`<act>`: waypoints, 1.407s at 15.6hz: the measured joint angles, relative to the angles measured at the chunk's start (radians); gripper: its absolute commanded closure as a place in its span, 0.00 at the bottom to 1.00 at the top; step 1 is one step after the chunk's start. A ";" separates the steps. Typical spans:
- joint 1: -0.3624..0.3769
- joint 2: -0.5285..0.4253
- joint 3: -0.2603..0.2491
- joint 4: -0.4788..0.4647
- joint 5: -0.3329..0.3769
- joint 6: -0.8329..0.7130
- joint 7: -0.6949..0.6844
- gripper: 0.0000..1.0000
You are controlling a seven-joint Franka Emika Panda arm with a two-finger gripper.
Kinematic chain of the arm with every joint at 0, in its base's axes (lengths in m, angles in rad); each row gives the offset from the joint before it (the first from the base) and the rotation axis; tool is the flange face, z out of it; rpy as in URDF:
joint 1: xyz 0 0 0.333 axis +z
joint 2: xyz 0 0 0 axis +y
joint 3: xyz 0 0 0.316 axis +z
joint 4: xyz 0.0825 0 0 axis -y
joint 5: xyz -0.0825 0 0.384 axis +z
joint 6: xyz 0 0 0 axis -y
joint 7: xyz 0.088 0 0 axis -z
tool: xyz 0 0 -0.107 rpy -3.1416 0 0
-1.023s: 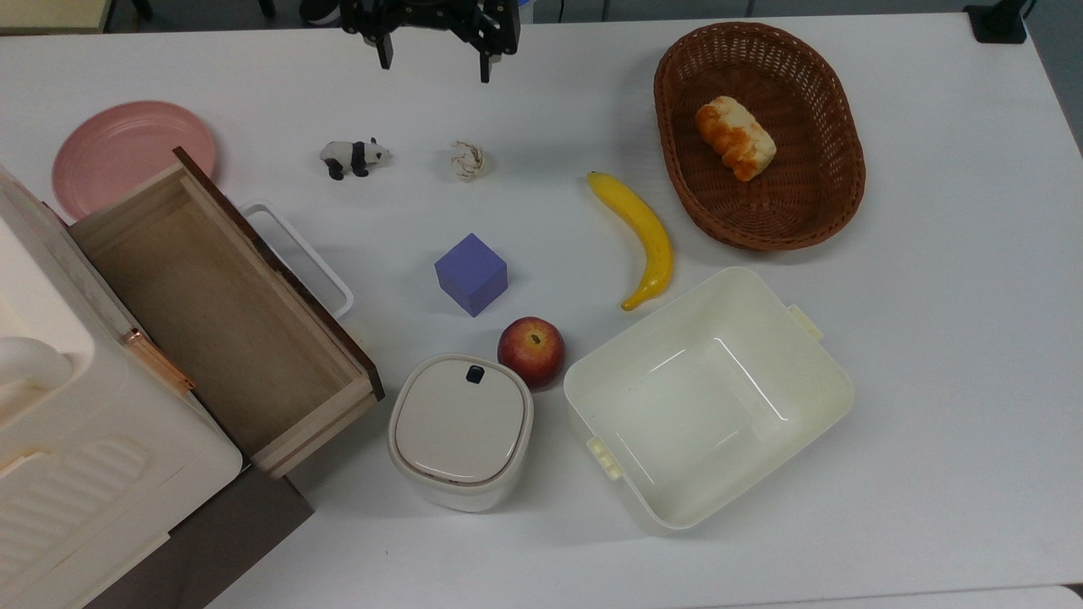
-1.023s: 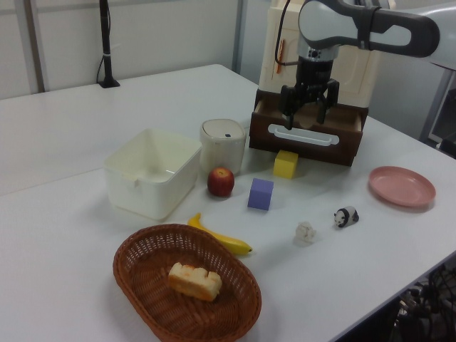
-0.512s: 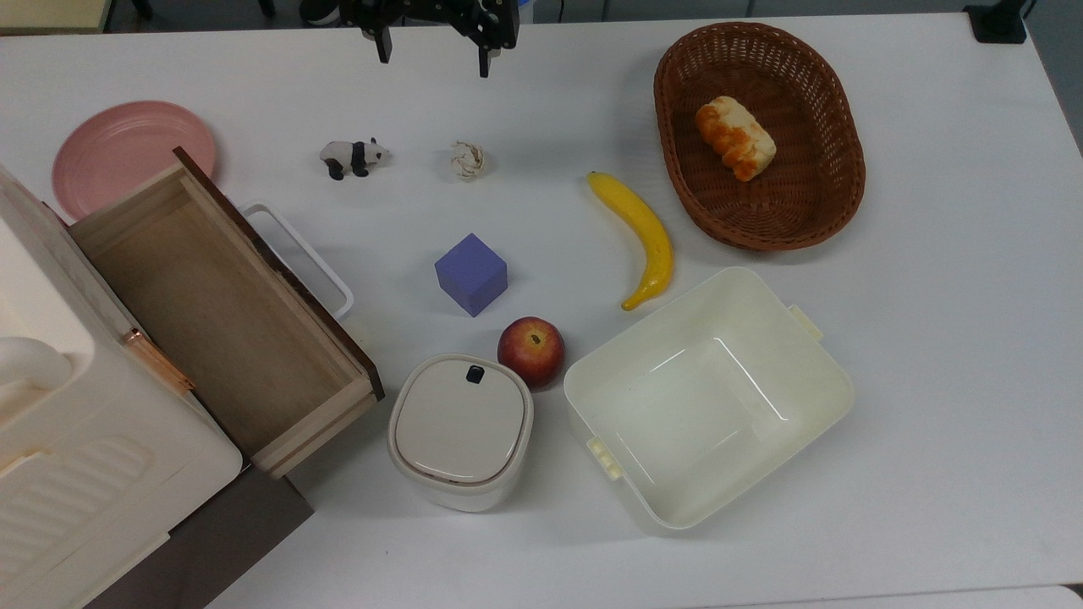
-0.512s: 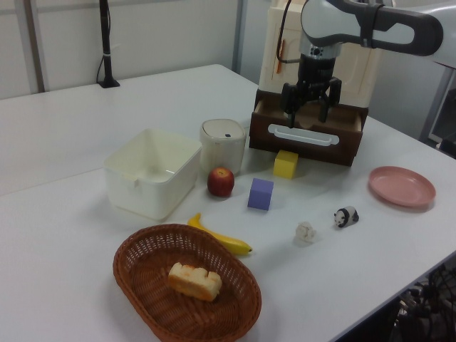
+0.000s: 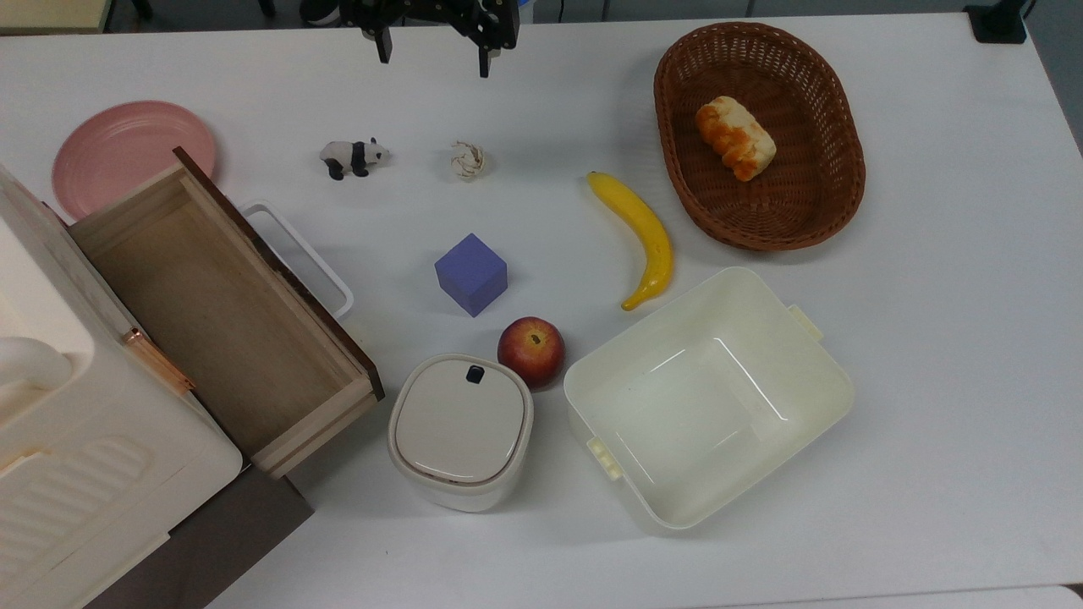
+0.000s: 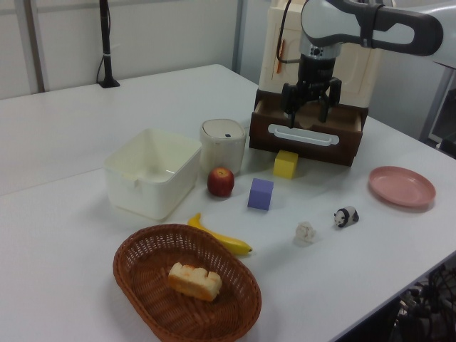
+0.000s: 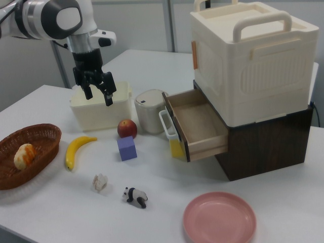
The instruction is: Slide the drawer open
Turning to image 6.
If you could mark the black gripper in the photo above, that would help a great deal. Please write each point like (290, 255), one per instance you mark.
(317, 73)

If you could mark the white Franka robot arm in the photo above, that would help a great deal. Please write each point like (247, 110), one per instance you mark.
(392, 25)

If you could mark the dark wood drawer cabinet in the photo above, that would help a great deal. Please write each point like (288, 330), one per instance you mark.
(260, 95)

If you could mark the cream open plastic bin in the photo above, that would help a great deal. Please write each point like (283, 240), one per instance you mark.
(142, 199)

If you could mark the cream plastic storage box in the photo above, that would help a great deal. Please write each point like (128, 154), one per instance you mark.
(356, 78)

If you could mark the orange latch strip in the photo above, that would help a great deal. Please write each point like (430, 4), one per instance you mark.
(281, 55)

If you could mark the yellow foam cube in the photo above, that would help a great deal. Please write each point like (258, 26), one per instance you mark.
(285, 167)

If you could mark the small cream lidded trash can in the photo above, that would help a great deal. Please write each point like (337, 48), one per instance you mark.
(221, 156)

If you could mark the purple foam cube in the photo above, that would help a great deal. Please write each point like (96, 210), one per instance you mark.
(260, 196)

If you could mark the small panda toy figure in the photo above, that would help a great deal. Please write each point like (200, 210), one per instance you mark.
(347, 215)

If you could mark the red apple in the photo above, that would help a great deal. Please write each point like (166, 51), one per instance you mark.
(221, 183)

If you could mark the pink plastic plate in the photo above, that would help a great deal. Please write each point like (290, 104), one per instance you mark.
(402, 185)

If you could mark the crumpled white paper ball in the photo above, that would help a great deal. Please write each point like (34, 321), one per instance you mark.
(305, 233)

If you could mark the yellow banana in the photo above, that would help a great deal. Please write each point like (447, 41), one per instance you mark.
(231, 244)

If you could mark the bread piece orange crust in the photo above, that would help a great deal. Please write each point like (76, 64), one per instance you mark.
(192, 281)

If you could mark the brown wicker basket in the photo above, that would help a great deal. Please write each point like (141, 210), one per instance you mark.
(149, 306)

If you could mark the grey metal frame post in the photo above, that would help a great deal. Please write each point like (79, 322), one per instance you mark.
(431, 107)

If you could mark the black camera stand pole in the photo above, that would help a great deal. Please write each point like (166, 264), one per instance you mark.
(105, 42)

